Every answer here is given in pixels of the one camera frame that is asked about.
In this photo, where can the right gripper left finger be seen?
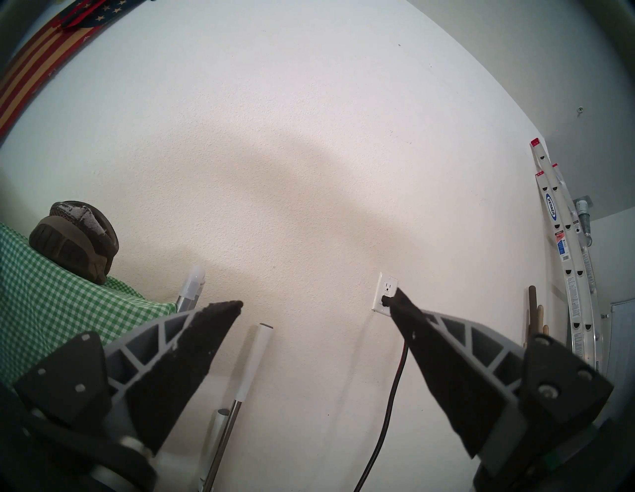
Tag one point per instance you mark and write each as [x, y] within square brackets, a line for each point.
[163, 369]

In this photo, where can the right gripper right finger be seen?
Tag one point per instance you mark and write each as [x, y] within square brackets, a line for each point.
[456, 377]

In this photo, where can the brown suede clog shoe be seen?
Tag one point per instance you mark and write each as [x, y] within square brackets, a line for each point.
[74, 243]

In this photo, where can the wooden slats bundle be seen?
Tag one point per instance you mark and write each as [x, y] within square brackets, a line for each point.
[532, 312]

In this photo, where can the green white checked cloth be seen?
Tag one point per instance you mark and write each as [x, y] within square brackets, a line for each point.
[49, 307]

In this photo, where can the grey aluminium ladder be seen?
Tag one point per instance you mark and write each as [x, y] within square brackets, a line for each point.
[575, 297]

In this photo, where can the red tan striped flag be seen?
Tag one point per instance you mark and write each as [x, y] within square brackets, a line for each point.
[30, 74]

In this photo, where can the red ribbon bow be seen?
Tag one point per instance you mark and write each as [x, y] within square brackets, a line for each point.
[82, 10]

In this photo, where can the white wall outlet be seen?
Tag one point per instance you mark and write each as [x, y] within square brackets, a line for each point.
[384, 292]

